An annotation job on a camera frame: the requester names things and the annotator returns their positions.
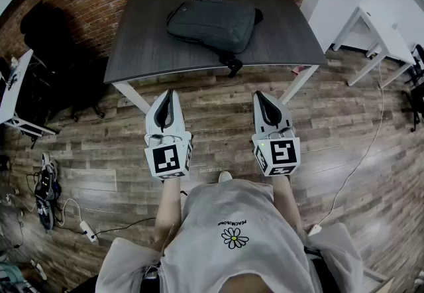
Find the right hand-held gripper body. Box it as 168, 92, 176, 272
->
251, 125, 301, 178

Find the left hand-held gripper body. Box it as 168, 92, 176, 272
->
144, 131, 194, 182

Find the dark grey backpack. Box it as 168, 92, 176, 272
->
165, 0, 264, 79

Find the person's right forearm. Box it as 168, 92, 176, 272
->
271, 174, 305, 236

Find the person's left forearm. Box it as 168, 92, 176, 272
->
153, 178, 184, 255

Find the dark wooden table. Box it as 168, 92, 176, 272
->
103, 0, 329, 114

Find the white power strip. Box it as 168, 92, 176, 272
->
79, 220, 99, 243

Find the person's white flower shirt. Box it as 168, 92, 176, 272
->
95, 180, 365, 293

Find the black worn pack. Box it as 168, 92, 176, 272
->
303, 245, 334, 289

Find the black office chair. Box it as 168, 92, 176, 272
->
19, 0, 107, 123

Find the white empty desk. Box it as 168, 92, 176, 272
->
331, 6, 419, 88

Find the small black wheeled chair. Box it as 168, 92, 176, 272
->
401, 44, 424, 133

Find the white desk with clutter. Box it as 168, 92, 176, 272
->
0, 48, 60, 137

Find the long white cable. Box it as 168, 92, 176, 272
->
311, 62, 386, 231

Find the pile of devices and cables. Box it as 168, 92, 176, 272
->
26, 151, 64, 233

